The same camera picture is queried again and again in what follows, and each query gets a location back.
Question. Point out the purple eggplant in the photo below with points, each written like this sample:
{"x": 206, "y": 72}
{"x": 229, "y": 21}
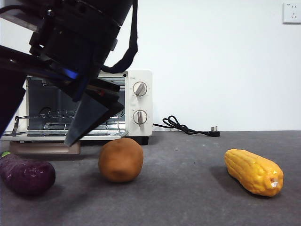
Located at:
{"x": 26, "y": 175}

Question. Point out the yellow corn cob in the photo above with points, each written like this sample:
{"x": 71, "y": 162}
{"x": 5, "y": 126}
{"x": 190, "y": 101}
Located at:
{"x": 251, "y": 171}

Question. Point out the cream Toshiba toaster oven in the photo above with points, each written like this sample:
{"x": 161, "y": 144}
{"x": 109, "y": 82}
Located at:
{"x": 141, "y": 75}

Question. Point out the brown potato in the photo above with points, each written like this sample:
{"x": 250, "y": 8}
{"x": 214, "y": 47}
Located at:
{"x": 120, "y": 160}

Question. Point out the white wall socket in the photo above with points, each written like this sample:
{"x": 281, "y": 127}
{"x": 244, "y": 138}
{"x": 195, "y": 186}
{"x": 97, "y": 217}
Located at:
{"x": 292, "y": 13}

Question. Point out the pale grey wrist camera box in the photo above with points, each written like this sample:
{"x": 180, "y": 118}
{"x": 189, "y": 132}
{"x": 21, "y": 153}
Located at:
{"x": 21, "y": 21}

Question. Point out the beige oven knob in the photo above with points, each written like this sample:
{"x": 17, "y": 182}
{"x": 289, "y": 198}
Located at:
{"x": 140, "y": 89}
{"x": 140, "y": 117}

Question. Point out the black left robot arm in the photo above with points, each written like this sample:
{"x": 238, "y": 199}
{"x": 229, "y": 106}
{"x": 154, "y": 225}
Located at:
{"x": 105, "y": 9}

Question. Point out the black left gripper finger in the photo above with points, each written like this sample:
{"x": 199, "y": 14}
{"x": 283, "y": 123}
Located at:
{"x": 91, "y": 113}
{"x": 9, "y": 94}

